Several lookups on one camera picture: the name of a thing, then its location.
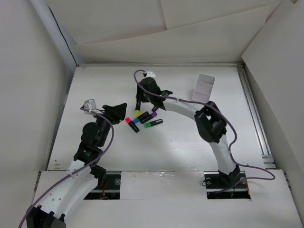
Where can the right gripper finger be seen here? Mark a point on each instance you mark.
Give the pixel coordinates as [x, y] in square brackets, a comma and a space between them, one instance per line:
[157, 104]
[139, 92]

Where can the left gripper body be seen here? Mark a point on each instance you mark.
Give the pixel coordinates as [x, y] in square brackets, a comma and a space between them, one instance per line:
[103, 124]

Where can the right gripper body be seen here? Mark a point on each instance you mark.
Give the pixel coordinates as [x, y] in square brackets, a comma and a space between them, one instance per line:
[147, 97]

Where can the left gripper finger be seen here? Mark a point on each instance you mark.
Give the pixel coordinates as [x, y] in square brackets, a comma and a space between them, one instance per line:
[110, 112]
[119, 113]

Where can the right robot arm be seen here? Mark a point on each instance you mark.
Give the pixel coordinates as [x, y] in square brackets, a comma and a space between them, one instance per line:
[209, 121]

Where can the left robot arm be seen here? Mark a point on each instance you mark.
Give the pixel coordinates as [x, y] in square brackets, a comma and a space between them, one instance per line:
[55, 206]

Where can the purple highlighter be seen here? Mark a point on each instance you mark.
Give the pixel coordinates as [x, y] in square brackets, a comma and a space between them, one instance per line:
[148, 117]

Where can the pink highlighter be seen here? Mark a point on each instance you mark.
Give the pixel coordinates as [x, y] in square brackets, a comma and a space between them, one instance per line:
[132, 124]

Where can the blue highlighter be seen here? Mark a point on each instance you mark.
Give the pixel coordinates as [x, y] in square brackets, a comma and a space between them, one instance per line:
[141, 117]

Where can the green highlighter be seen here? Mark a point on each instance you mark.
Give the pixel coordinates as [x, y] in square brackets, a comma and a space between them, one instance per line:
[153, 123]

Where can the white divided container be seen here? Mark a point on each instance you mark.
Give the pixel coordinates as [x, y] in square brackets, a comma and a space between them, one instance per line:
[203, 88]

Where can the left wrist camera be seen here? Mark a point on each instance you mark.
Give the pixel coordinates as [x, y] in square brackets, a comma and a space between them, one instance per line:
[89, 106]

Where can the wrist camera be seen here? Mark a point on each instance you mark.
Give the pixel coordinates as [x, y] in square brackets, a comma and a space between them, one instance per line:
[149, 74]
[89, 106]

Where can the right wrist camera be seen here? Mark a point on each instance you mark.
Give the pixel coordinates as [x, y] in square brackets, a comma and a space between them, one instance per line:
[149, 74]

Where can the aluminium table rail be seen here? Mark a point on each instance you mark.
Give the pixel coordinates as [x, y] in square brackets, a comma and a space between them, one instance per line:
[265, 151]

